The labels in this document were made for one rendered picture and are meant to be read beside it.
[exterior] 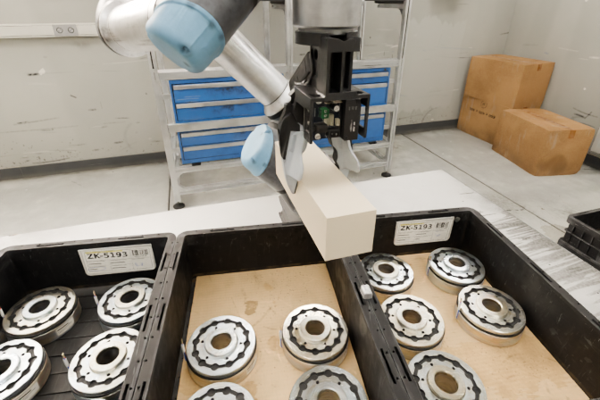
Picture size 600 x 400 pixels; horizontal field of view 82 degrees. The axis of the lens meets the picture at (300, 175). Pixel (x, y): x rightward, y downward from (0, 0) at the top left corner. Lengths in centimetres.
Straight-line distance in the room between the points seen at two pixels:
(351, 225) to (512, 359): 37
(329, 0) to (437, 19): 356
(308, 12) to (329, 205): 21
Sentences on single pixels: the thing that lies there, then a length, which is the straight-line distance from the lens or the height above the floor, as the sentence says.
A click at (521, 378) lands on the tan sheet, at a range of 66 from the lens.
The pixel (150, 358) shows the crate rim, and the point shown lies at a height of 93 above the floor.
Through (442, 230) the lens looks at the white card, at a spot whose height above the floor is 89.
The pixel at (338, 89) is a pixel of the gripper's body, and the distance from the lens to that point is 39.
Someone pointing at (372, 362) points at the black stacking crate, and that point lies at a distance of 52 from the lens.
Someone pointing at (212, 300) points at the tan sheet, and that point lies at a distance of 69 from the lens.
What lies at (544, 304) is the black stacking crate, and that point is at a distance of 70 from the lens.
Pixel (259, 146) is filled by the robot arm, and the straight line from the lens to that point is 83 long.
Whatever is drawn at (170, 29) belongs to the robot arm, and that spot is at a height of 129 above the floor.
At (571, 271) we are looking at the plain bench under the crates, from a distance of 115.
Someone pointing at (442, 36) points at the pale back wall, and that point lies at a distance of 399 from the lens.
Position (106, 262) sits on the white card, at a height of 89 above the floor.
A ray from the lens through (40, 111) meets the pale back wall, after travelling 342.
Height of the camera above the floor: 132
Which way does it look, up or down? 27 degrees down
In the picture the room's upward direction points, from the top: straight up
